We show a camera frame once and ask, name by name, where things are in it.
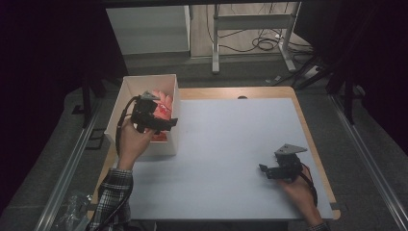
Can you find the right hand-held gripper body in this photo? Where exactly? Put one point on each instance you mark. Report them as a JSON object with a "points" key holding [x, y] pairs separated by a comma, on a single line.
{"points": [[288, 168]]}

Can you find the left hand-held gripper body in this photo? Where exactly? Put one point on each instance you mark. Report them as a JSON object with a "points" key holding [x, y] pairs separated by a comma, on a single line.
{"points": [[144, 112]]}

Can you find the pink glove with red print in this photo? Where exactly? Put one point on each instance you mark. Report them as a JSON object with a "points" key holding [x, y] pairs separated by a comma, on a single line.
{"points": [[164, 101]]}

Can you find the white box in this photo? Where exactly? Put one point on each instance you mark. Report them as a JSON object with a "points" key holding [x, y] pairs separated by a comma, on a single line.
{"points": [[126, 96]]}

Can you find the person's right hand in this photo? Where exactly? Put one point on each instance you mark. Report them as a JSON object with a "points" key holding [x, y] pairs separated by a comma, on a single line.
{"points": [[300, 195]]}

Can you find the person's left hand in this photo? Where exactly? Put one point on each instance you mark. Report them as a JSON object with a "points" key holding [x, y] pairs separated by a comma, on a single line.
{"points": [[133, 144]]}

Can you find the pale blue table mat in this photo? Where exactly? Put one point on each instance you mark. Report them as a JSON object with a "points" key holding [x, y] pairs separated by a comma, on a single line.
{"points": [[231, 179]]}

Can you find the black stand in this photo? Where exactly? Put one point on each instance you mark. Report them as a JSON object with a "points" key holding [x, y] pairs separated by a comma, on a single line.
{"points": [[91, 96], [348, 96]]}

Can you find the white cabinet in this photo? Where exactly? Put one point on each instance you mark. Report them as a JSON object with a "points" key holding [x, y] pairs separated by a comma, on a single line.
{"points": [[147, 30]]}

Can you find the white power strip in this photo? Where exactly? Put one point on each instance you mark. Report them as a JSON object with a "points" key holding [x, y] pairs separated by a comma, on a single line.
{"points": [[311, 71]]}

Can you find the clear plastic bag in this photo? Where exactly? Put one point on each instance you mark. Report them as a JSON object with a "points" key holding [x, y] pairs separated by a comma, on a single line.
{"points": [[72, 210]]}

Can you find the aluminium rail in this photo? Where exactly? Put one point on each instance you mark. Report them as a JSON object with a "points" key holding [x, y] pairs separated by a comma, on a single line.
{"points": [[69, 173], [372, 163]]}

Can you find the grey metal desk frame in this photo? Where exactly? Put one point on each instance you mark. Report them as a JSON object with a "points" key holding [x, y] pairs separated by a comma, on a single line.
{"points": [[253, 20]]}

